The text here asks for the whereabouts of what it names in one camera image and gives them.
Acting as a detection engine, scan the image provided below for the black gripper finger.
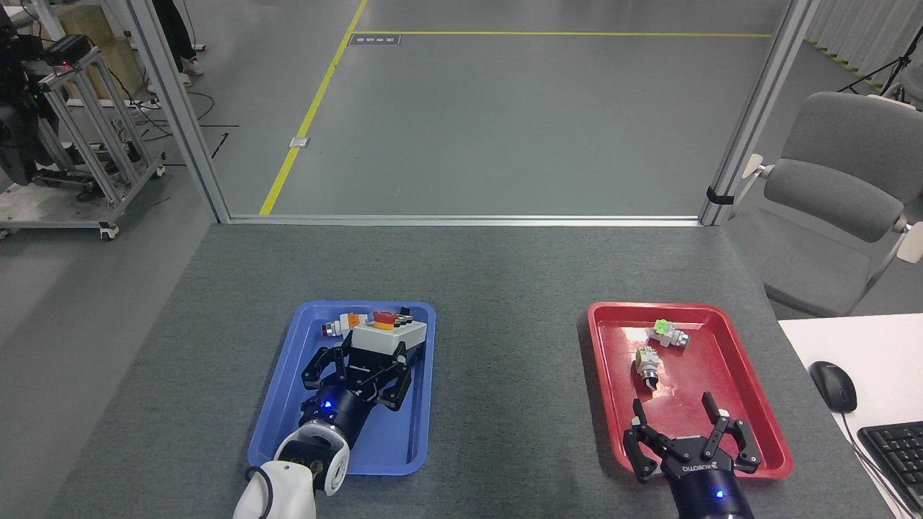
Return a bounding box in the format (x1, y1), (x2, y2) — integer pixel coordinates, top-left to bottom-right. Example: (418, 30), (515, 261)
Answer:
(371, 339), (413, 412)
(623, 399), (673, 482)
(301, 340), (355, 394)
(702, 392), (760, 474)

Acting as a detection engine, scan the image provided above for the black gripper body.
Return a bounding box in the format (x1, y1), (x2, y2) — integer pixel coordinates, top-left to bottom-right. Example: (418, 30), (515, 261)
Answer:
(298, 364), (394, 449)
(665, 436), (754, 519)

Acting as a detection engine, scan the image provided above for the grey control box with buttons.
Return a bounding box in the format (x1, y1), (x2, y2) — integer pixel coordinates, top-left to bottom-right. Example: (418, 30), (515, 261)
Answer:
(351, 310), (428, 370)

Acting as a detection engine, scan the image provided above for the wooden box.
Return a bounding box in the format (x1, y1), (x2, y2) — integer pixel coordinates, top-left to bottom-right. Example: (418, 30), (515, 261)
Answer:
(54, 6), (145, 102)

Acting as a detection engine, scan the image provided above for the blue plastic tray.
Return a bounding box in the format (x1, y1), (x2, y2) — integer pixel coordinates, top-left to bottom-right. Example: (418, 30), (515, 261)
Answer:
(247, 301), (436, 477)

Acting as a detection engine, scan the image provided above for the red plastic tray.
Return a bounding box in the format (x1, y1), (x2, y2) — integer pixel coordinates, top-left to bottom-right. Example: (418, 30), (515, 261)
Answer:
(586, 301), (794, 480)

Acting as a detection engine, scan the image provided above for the black computer mouse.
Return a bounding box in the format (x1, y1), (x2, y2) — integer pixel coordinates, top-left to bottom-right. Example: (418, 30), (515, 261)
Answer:
(809, 360), (858, 414)

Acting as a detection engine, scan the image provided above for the black keyboard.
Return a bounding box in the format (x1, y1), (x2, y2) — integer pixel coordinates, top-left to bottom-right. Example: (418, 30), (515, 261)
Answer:
(857, 422), (923, 517)

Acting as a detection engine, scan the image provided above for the white desk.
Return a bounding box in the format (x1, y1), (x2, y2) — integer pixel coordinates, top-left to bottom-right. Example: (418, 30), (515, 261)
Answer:
(777, 313), (923, 519)

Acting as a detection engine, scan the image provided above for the grey office chair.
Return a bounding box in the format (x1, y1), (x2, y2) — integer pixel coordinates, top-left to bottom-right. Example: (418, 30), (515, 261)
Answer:
(725, 92), (923, 319)

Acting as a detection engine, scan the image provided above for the person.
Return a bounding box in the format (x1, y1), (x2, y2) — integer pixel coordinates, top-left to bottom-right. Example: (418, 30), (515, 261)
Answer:
(150, 0), (207, 89)

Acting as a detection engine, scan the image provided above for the black machine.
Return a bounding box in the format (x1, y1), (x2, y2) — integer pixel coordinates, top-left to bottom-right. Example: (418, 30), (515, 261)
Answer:
(0, 7), (67, 190)

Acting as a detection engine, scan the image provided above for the black tripod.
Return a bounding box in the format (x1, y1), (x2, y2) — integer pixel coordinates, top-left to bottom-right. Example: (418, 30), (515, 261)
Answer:
(836, 29), (923, 98)

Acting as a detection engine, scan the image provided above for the white curtain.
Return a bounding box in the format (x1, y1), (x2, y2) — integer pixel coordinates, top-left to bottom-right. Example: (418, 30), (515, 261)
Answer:
(804, 0), (923, 94)

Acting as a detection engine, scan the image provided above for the red push button switch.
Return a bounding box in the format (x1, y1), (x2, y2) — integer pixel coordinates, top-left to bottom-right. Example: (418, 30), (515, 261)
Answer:
(322, 312), (371, 338)

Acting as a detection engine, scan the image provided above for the black knob selector switch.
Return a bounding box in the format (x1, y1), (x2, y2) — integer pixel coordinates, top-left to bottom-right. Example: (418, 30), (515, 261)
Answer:
(633, 347), (662, 394)

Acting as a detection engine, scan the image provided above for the green push button switch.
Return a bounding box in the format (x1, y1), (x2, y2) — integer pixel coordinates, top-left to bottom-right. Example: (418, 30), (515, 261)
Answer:
(647, 319), (690, 350)

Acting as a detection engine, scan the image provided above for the black mouse cable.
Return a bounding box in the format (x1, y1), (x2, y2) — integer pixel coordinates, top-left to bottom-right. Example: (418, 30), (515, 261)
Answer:
(839, 409), (918, 519)

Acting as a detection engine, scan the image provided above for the silver aluminium rail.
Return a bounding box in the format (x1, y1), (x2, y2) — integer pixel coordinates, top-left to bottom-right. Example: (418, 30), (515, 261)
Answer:
(227, 215), (704, 229)

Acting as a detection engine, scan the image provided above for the black floor cable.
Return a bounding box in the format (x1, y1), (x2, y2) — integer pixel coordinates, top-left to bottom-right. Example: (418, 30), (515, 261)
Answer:
(133, 88), (240, 161)

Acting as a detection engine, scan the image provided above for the aluminium frame cart on wheels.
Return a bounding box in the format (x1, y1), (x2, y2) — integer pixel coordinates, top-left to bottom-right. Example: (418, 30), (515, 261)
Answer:
(0, 47), (167, 242)

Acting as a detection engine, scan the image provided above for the silver aluminium post with strap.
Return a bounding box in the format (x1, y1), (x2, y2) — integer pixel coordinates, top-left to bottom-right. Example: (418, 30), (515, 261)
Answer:
(698, 0), (821, 227)

